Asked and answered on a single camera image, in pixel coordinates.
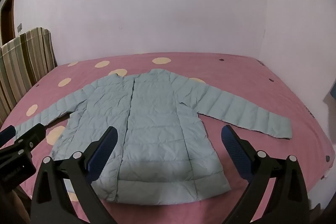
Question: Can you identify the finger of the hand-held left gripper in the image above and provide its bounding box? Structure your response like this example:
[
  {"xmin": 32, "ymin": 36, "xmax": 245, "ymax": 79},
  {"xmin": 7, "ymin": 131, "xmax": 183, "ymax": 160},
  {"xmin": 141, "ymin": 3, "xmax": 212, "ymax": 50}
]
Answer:
[
  {"xmin": 14, "ymin": 123, "xmax": 46, "ymax": 159},
  {"xmin": 0, "ymin": 125, "xmax": 17, "ymax": 147}
]

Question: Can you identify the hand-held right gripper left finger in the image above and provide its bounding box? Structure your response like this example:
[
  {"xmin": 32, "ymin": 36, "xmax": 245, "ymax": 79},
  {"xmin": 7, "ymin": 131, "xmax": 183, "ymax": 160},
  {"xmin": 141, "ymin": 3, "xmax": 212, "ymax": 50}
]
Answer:
[{"xmin": 30, "ymin": 126, "xmax": 119, "ymax": 224}]

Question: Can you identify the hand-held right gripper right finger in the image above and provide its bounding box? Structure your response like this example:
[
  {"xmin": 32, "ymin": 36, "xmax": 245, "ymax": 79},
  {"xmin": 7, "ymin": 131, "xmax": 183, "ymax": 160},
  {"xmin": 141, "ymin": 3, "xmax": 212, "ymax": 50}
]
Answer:
[{"xmin": 221, "ymin": 124, "xmax": 310, "ymax": 224}]

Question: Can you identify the light blue puffer jacket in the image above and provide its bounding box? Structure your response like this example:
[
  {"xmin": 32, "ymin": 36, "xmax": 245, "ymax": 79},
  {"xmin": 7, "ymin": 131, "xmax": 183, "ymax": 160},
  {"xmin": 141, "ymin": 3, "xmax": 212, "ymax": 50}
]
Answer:
[{"xmin": 13, "ymin": 68, "xmax": 293, "ymax": 206}]

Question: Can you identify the striped padded headboard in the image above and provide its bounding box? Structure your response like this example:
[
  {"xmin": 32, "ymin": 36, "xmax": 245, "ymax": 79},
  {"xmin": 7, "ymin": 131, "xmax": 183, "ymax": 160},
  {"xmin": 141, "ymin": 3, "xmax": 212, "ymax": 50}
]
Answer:
[{"xmin": 0, "ymin": 27, "xmax": 57, "ymax": 128}]

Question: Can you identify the pink dotted bedsheet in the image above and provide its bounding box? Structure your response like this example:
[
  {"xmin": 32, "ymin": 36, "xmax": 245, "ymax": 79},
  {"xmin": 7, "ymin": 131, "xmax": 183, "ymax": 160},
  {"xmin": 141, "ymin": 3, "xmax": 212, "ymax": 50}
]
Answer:
[{"xmin": 0, "ymin": 52, "xmax": 336, "ymax": 224}]

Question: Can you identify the brown wooden door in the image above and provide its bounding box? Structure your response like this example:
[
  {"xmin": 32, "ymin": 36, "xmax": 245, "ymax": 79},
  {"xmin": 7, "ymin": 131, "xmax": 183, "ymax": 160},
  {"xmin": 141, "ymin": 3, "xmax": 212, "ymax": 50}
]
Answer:
[{"xmin": 0, "ymin": 0, "xmax": 17, "ymax": 46}]

